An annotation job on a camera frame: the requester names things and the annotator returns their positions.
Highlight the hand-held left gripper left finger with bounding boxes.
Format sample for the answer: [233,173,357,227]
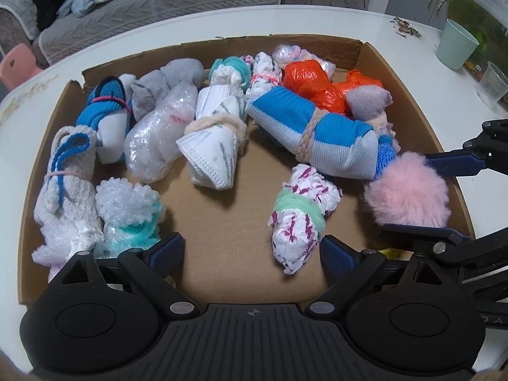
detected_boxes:
[48,232,201,320]

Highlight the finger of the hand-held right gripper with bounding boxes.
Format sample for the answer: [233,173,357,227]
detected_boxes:
[379,222,508,267]
[424,118,508,177]

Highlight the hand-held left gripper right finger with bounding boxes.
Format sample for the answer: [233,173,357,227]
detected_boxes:
[305,235,458,320]

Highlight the pink fur pompom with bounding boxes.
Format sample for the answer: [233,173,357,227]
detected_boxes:
[364,151,452,227]

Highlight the white purple bundle green tie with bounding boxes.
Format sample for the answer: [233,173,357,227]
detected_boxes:
[268,164,342,275]

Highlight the white beaded bundle teal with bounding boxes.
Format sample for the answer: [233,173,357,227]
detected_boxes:
[94,178,165,255]

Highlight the cardboard box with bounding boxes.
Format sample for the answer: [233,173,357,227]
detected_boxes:
[18,35,476,307]

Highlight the pale pink sock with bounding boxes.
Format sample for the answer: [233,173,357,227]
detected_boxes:
[345,87,393,122]

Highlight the white face mask bundle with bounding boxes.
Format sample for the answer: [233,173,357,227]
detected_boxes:
[177,83,249,190]

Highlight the white bubble wrap bundle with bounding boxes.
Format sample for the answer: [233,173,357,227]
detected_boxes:
[32,222,104,282]

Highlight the clear bubble wrap bundle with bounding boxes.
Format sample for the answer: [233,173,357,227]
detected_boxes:
[124,85,199,183]

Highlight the blue grey striped sock roll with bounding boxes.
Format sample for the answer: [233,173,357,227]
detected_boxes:
[245,86,378,181]

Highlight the white knit sock blue loop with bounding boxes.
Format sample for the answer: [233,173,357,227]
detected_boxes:
[34,125,100,227]

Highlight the blue white sock bundle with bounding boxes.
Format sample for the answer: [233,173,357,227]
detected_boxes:
[75,73,133,163]

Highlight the orange plastic bag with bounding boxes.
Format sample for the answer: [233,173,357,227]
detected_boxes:
[283,60,384,114]

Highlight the grey sock bundle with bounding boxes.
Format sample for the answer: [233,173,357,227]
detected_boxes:
[131,59,207,122]

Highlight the white bundle teal tie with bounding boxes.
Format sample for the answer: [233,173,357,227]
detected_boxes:
[208,56,252,88]

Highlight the bubble wrap bundle pastel ties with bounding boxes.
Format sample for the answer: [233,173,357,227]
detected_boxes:
[272,43,314,68]

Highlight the clear plastic cup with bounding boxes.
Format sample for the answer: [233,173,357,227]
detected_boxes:
[475,61,508,106]

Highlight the green cup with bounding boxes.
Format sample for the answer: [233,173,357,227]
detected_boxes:
[436,18,480,70]

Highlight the pile of seed shells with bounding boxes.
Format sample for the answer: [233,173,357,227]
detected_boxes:
[391,17,422,39]

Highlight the glass fish tank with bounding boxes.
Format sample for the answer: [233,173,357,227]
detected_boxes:
[446,0,508,84]

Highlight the pink plastic chair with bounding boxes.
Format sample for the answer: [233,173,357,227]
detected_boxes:
[0,43,44,90]

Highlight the grey sofa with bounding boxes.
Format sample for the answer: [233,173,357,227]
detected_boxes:
[0,0,334,68]

